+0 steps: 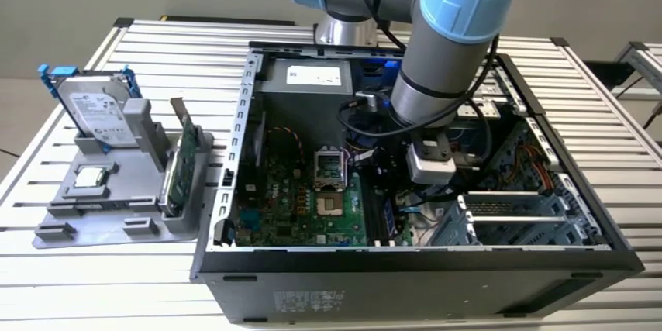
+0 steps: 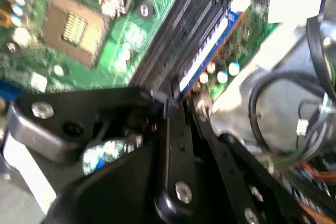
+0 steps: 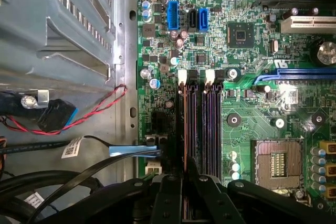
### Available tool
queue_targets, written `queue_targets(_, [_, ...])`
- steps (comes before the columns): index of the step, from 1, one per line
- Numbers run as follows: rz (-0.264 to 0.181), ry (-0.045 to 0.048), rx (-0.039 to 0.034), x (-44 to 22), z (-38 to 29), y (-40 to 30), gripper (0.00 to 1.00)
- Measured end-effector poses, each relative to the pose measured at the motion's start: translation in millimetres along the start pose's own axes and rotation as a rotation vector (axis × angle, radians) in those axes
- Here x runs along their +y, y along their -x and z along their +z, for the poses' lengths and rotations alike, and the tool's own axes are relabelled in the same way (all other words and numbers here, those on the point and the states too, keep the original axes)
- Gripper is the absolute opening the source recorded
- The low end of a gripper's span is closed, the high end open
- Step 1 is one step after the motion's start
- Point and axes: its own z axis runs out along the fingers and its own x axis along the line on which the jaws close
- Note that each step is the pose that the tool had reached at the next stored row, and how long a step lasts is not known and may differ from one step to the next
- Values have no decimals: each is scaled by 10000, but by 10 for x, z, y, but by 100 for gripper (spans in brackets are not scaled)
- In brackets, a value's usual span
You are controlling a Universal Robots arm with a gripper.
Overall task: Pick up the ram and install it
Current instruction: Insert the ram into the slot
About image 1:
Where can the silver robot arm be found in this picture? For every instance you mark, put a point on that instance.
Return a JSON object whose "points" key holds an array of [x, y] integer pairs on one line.
{"points": [[455, 56]]}

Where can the black RAM slot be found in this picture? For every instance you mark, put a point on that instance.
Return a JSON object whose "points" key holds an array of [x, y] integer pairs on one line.
{"points": [[375, 218], [368, 214]]}

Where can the CPU socket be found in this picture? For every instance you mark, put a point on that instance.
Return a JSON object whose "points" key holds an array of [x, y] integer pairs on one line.
{"points": [[331, 204]]}

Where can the green motherboard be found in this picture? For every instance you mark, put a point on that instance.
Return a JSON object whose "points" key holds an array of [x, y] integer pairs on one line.
{"points": [[331, 230]]}

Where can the grey power supply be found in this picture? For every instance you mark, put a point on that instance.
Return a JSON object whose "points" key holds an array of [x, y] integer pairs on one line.
{"points": [[304, 114]]}

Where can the perforated metal disk bay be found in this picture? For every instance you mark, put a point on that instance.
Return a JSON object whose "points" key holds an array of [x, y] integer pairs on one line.
{"points": [[516, 207]]}

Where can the blue board connector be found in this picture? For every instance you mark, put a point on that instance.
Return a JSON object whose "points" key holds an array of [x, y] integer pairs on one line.
{"points": [[249, 218]]}

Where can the black PC case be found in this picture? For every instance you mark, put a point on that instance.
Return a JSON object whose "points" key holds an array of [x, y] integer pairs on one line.
{"points": [[414, 292]]}

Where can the green graphics card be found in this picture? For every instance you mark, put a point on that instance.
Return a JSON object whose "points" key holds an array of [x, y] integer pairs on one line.
{"points": [[185, 160]]}

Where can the grey parts rack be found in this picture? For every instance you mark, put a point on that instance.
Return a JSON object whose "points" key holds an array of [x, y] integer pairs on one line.
{"points": [[133, 180]]}

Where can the black rectangular block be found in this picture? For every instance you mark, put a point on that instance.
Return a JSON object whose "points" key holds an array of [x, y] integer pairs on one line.
{"points": [[610, 73]]}

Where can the metal slat side table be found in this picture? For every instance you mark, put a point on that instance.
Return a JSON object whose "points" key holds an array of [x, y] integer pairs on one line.
{"points": [[640, 56]]}

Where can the silver CPU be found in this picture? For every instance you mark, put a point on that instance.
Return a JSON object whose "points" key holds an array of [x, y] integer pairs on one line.
{"points": [[92, 176]]}

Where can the hard disk in blue carrier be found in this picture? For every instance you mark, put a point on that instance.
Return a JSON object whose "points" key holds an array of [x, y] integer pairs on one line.
{"points": [[95, 110]]}

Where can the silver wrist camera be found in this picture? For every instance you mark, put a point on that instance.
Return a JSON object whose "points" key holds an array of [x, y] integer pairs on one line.
{"points": [[431, 170], [372, 101]]}

